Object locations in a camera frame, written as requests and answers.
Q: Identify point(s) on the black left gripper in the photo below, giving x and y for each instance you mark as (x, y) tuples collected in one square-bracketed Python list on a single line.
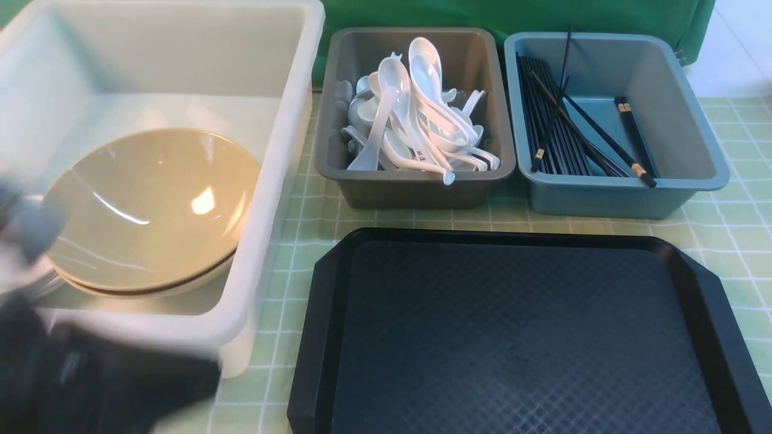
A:
[(138, 387)]

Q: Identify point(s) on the tan noodle bowl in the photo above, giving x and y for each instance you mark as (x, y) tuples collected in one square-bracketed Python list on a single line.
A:
[(167, 291), (152, 209)]

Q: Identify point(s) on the black chopstick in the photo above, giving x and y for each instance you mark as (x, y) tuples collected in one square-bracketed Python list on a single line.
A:
[(635, 166), (634, 135)]

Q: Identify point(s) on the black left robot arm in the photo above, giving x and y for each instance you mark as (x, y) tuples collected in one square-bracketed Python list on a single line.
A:
[(67, 379)]

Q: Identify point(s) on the tan noodle bowl in tub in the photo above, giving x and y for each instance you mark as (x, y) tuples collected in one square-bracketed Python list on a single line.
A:
[(167, 291)]

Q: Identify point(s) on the black plastic serving tray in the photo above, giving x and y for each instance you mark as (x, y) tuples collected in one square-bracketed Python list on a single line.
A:
[(431, 331)]

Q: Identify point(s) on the large white plastic tub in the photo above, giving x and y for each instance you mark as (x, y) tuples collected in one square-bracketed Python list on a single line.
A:
[(78, 74)]

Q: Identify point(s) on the white spoon with red print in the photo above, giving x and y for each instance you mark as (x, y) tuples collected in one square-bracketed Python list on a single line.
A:
[(400, 155)]

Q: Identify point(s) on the white spoon leaning left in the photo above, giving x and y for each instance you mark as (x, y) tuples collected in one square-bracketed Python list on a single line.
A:
[(389, 107)]

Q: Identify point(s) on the white spoon top centre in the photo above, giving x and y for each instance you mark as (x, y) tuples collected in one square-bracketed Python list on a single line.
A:
[(423, 59)]

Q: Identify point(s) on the grey plastic spoon bin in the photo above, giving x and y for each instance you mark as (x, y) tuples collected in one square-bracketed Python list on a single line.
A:
[(470, 61)]

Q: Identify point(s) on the bundle of black chopsticks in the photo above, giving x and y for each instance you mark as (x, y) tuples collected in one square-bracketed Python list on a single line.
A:
[(557, 146)]

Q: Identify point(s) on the blue plastic chopstick bin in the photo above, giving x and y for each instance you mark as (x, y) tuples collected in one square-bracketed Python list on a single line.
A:
[(602, 66)]

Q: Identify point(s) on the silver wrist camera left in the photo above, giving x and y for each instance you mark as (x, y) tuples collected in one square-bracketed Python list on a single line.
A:
[(30, 226)]

